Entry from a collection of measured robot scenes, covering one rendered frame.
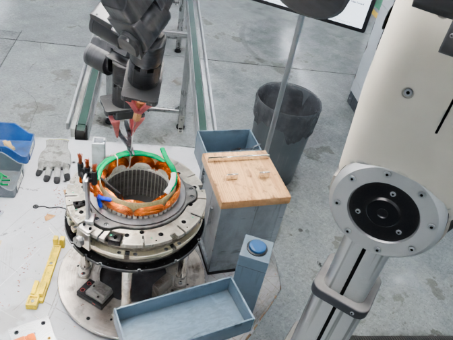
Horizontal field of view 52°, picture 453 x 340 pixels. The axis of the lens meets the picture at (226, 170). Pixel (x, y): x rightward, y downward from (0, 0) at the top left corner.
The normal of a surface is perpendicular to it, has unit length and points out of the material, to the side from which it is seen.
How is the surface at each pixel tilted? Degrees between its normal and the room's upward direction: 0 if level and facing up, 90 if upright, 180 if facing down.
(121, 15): 123
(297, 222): 0
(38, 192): 0
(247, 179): 0
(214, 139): 90
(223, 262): 90
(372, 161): 109
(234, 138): 90
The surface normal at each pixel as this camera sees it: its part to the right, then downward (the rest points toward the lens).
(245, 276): -0.25, 0.58
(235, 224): 0.28, 0.64
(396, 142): -0.54, 0.70
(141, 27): 0.81, 0.37
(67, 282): 0.16, -0.77
